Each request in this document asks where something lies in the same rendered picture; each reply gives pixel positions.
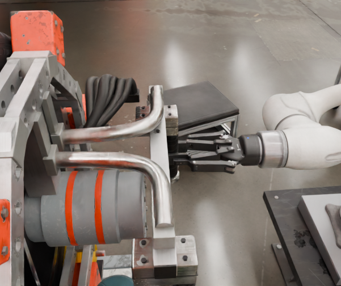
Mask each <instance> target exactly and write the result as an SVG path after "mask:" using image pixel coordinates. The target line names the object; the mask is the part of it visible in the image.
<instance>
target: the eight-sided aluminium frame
mask: <svg viewBox="0 0 341 286"><path fill-rule="evenodd" d="M46 91H50V95H51V98H52V102H53V106H54V111H55V114H56V118H57V122H58V123H63V124H64V127H65V129H70V124H69V119H68V115H67V111H66V107H71V110H72V113H73V118H74V123H75V128H76V129H78V127H79V125H85V123H86V119H85V113H84V109H83V104H82V93H81V89H80V87H79V84H78V81H75V80H74V79H73V77H72V76H71V75H70V74H69V73H68V72H67V70H66V69H65V68H64V67H63V66H62V65H61V64H60V63H59V62H57V56H56V55H53V53H52V52H51V51H18V52H13V54H12V55H11V57H8V58H7V62H6V64H5V66H4V67H3V69H2V70H1V72H0V199H8V200H9V201H10V259H9V260H8V261H7V262H5V263H4V264H2V265H0V286H24V155H25V151H26V143H27V139H28V136H29V135H30V132H31V129H32V127H33V124H34V122H33V121H34V119H35V117H36V114H37V112H39V109H40V107H41V104H42V102H43V97H44V95H45V92H46ZM15 94H16V95H15ZM14 95H15V97H14ZM13 97H14V99H13ZM12 99H13V101H12V103H11V105H10V106H9V104H10V102H11V100H12ZM8 106H9V108H8ZM7 108H8V110H7ZM6 110H7V112H6ZM5 112H6V113H5ZM79 146H80V149H75V146H74V144H68V145H65V149H64V151H65V152H92V148H91V145H90V143H85V144H79ZM94 251H95V245H80V246H67V247H66V253H65V259H64V264H63V268H62V274H61V279H60V285H59V286H71V285H72V281H73V275H74V268H75V261H76V257H77V253H79V252H83V253H82V260H81V267H80V272H79V279H78V286H89V283H90V275H91V266H92V257H93V252H94Z"/></svg>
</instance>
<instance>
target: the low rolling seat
mask: <svg viewBox="0 0 341 286"><path fill-rule="evenodd" d="M163 101H164V106H166V105H176V106H177V111H178V132H179V136H178V141H185V140H186V139H187V135H189V134H199V133H213V132H219V131H223V130H225V131H226V135H227V136H228V137H232V138H237V132H238V124H239V118H240V114H239V108H238V107H237V106H236V105H235V104H234V103H233V102H232V101H231V100H229V99H228V98H227V97H226V96H225V95H224V94H223V93H222V92H221V91H220V90H219V89H217V88H216V87H215V86H214V85H213V84H212V83H210V82H209V81H202V82H197V83H193V84H190V85H185V86H180V87H176V88H173V89H168V90H164V91H163ZM228 122H231V127H230V128H229V127H228V126H227V125H226V124H225V123H228ZM186 153H190V155H195V154H202V153H209V152H208V151H199V150H187V152H186Z"/></svg>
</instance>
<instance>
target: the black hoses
mask: <svg viewBox="0 0 341 286"><path fill-rule="evenodd" d="M85 100H86V123H85V125H79V127H78V129H79V128H94V127H106V126H110V125H109V124H107V123H108V122H109V121H110V120H111V119H112V117H113V116H114V115H115V114H116V113H117V111H118V110H119V109H120V108H121V107H122V105H123V104H124V103H139V102H140V89H138V88H137V85H136V82H135V80H134V79H133V78H131V77H129V78H127V79H125V78H119V79H118V77H115V76H112V75H110V74H105V75H103V76H101V78H99V77H96V76H90V77H89V78H88V79H87V80H86V83H85Z"/></svg>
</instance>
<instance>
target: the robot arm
mask: <svg viewBox="0 0 341 286"><path fill-rule="evenodd" d="M340 105H341V84H339V85H335V86H331V87H328V88H325V89H322V90H319V91H316V92H313V93H304V92H301V91H300V92H296V93H293V94H276V95H273V96H271V97H270V98H268V99H267V100H266V102H265V104H264V106H263V109H262V117H263V121H264V125H265V126H266V129H267V131H258V132H257V133H256V134H242V135H240V136H239V137H238V138H232V137H228V136H227V135H226V131H225V130H223V131H219V132H213V133H199V134H189V135H187V139H186V140H185V141H178V153H168V158H169V165H175V166H178V165H179V166H180V165H188V166H189V167H190V168H191V171H192V172H225V173H229V174H234V172H235V166H236V165H238V164H241V165H242V166H258V167H259V168H261V169H264V168H281V167H285V168H290V169H294V170H314V169H322V168H326V167H331V166H335V165H337V164H340V163H341V131H340V130H338V129H335V128H332V127H329V126H321V125H320V124H319V120H320V118H321V116H322V115H323V114H324V113H325V112H326V111H328V110H330V109H332V108H334V107H337V106H340ZM187 150H199V151H208V152H209V153H202V154H195V155H190V153H186V152H187ZM196 166H197V167H196ZM325 210H326V211H327V213H328V214H329V217H330V220H331V223H332V227H333V230H334V233H335V236H336V245H337V246H338V247H339V248H340V249H341V205H334V204H330V203H328V204H326V206H325Z"/></svg>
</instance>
